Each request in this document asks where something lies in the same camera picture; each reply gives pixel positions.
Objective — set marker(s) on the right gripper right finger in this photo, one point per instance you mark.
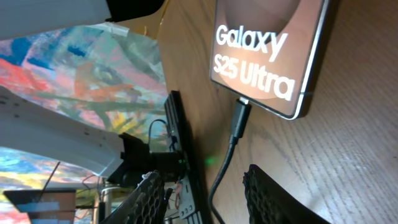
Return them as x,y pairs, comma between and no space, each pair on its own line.
269,203

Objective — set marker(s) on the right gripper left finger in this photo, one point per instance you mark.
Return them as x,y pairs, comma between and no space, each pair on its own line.
147,204

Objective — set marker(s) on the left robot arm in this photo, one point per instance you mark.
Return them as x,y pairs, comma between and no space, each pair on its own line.
120,158

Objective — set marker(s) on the colourful painted backdrop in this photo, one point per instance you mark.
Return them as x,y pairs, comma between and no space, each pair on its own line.
108,81

